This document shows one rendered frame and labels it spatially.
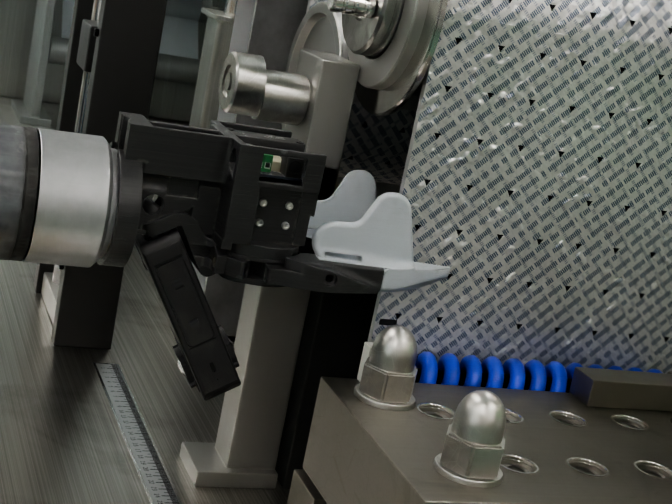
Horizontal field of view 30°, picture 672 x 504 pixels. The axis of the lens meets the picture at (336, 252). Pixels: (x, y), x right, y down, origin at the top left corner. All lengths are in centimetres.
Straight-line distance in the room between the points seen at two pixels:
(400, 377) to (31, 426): 33
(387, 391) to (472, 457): 9
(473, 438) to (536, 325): 22
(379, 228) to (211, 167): 11
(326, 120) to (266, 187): 13
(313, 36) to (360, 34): 16
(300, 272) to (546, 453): 17
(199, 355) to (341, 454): 11
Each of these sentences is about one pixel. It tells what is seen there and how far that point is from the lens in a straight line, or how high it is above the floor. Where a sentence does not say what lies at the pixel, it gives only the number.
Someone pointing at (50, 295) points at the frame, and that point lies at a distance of 118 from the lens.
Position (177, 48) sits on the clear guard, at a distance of 179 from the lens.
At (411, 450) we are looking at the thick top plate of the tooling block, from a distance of 67.
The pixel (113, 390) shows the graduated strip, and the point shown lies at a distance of 103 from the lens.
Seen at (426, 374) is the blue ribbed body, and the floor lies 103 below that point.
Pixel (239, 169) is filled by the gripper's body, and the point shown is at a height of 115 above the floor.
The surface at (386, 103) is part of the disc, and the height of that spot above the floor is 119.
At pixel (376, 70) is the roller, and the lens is 80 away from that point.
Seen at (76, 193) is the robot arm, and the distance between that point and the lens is 69.
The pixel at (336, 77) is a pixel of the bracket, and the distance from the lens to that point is 82.
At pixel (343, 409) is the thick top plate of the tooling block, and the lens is 72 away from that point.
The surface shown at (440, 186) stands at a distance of 78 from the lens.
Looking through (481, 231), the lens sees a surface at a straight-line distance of 80.
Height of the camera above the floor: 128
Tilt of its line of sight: 14 degrees down
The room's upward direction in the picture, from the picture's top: 12 degrees clockwise
